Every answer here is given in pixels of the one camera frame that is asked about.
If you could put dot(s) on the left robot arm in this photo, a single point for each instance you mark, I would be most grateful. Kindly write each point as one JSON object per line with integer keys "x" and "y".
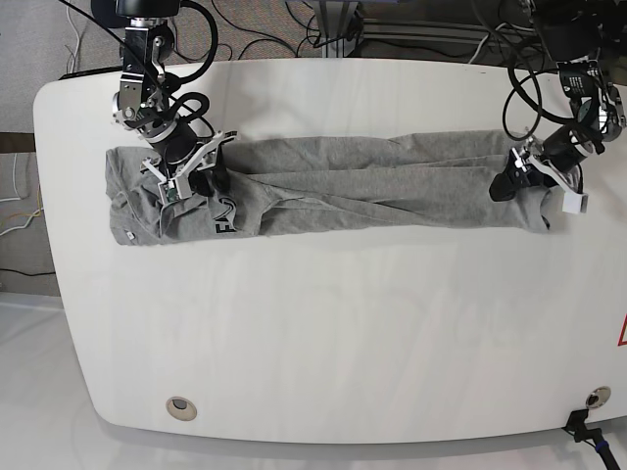
{"x": 581, "y": 38}

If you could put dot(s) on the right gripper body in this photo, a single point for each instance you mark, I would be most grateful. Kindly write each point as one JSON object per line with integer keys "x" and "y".
{"x": 180, "y": 153}

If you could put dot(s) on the silver table grommet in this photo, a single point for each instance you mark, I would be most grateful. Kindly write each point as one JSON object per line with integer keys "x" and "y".
{"x": 181, "y": 409}
{"x": 598, "y": 397}

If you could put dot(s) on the black clamp with cable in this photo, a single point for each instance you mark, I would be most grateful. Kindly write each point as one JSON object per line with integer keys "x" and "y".
{"x": 577, "y": 428}

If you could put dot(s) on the red warning triangle sticker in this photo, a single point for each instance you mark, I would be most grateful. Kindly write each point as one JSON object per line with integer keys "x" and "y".
{"x": 622, "y": 340}

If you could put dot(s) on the grey t-shirt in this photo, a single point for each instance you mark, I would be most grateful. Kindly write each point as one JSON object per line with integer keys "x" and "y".
{"x": 318, "y": 184}

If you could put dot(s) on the aluminium frame stand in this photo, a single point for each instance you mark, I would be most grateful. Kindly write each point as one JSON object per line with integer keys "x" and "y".
{"x": 339, "y": 27}

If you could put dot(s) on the silver table grommet right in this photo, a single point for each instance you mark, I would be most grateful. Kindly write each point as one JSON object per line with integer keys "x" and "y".
{"x": 598, "y": 397}

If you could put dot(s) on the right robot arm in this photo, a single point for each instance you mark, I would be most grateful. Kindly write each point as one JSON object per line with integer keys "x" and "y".
{"x": 145, "y": 102}

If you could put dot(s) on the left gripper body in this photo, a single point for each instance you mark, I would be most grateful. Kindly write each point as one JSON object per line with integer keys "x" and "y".
{"x": 554, "y": 161}

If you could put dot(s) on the silver table grommet left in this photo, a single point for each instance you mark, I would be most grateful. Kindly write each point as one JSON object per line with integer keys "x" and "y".
{"x": 181, "y": 409}

